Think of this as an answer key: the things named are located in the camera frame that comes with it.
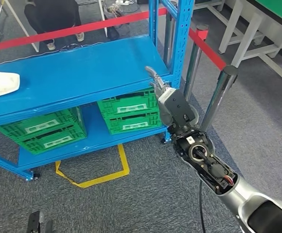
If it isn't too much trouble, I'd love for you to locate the grey bag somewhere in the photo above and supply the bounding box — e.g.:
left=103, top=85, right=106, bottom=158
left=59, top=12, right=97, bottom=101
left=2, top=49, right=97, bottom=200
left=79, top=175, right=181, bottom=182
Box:
left=103, top=4, right=131, bottom=41

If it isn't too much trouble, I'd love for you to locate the crumpled plastic bag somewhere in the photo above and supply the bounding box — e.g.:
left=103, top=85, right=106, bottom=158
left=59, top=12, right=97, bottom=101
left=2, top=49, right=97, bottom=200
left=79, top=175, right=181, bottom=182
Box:
left=107, top=4, right=122, bottom=17

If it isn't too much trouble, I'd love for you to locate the white moulded plastic part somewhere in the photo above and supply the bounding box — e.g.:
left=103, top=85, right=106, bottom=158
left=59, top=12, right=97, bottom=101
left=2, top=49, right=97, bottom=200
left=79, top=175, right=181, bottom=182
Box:
left=0, top=70, right=20, bottom=100

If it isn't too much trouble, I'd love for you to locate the white frame workbench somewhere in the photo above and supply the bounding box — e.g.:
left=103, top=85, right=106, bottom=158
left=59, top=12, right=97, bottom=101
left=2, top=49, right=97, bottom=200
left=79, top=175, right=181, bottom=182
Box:
left=194, top=0, right=282, bottom=91

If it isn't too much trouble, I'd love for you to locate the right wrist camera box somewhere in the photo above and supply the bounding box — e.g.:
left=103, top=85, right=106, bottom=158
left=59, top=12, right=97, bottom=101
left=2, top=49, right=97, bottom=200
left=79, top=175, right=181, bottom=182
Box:
left=158, top=87, right=195, bottom=128

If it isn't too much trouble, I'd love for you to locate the red barrier belt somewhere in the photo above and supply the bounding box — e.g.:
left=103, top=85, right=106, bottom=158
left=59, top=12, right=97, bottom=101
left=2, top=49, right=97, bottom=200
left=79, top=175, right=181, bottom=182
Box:
left=0, top=7, right=168, bottom=53
left=189, top=28, right=227, bottom=71

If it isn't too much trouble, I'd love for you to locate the green folded plastic crate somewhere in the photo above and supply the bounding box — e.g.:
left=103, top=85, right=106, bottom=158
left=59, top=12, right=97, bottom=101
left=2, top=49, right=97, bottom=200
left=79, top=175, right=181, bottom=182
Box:
left=0, top=107, right=83, bottom=139
left=17, top=123, right=88, bottom=156
left=97, top=87, right=160, bottom=120
left=104, top=111, right=163, bottom=135

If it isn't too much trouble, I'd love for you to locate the person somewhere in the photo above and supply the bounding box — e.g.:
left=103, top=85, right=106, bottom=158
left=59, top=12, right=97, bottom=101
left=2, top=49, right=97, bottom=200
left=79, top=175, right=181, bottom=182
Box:
left=24, top=0, right=85, bottom=51

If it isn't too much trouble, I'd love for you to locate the blue metal shelf rack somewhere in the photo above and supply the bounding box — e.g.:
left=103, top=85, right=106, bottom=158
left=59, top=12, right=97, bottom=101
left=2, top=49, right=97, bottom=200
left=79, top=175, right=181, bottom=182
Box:
left=0, top=0, right=195, bottom=183

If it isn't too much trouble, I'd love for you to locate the yellow floor tape marker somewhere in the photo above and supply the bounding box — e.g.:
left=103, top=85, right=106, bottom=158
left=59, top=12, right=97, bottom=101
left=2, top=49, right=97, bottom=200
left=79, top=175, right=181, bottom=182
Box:
left=55, top=144, right=130, bottom=189

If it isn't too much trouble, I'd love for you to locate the chrome stanchion red cassette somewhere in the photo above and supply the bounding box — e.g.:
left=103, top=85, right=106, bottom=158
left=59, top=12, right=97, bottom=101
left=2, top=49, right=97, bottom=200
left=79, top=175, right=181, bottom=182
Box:
left=183, top=24, right=209, bottom=127

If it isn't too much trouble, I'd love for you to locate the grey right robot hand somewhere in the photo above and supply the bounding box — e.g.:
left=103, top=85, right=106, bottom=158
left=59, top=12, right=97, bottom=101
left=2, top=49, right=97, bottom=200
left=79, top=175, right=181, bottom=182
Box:
left=145, top=66, right=175, bottom=127

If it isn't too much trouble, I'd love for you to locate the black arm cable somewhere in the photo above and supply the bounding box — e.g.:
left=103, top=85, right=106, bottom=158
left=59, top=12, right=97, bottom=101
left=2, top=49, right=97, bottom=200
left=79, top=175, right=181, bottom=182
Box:
left=198, top=180, right=206, bottom=233

